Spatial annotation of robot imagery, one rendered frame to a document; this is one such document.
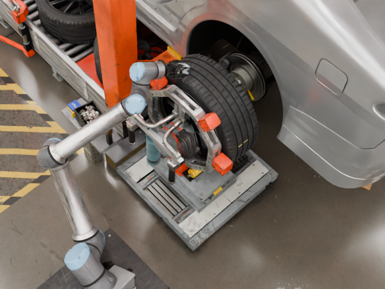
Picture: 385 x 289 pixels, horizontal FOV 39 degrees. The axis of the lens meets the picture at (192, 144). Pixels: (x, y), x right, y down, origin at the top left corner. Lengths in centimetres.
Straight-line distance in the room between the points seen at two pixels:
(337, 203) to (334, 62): 163
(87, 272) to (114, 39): 124
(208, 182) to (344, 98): 131
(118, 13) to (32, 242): 168
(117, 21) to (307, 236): 195
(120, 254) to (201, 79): 117
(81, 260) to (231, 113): 111
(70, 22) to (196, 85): 155
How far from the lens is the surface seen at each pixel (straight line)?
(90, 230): 315
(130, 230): 375
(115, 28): 294
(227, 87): 293
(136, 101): 262
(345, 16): 260
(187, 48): 351
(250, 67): 327
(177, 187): 371
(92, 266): 304
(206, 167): 310
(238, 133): 295
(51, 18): 425
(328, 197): 404
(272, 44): 285
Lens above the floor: 343
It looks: 57 degrees down
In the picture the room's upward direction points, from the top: 6 degrees clockwise
